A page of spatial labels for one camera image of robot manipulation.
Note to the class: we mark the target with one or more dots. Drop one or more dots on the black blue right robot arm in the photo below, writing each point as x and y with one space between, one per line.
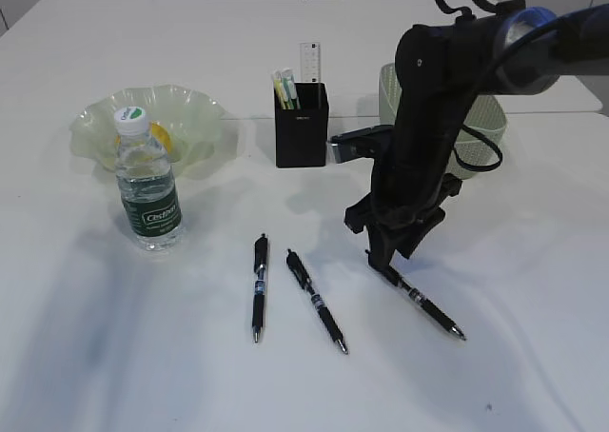
442 70

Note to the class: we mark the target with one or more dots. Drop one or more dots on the black pen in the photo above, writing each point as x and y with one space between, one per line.
259 268
417 298
304 280

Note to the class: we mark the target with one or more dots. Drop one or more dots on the yellow utility knife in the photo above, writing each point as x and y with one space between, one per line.
279 89

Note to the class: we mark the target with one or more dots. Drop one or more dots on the yellow pear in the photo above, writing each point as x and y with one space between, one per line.
162 137

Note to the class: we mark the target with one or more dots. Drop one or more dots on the pale green woven basket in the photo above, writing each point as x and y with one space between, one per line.
486 117

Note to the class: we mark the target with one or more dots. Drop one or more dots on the green utility knife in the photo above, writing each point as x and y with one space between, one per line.
290 87

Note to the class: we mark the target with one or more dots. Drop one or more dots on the clear water bottle green label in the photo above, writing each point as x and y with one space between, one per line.
146 182

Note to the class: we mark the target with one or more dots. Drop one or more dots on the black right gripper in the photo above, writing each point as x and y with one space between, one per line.
386 218

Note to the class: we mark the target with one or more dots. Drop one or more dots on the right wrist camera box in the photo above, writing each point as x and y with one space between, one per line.
361 143

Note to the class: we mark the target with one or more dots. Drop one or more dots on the pale green wavy plate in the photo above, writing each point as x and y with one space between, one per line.
192 119

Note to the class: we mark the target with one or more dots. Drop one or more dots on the black square pen holder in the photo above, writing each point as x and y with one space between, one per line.
301 134

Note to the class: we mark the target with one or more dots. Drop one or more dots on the clear plastic ruler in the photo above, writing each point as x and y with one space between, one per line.
310 61

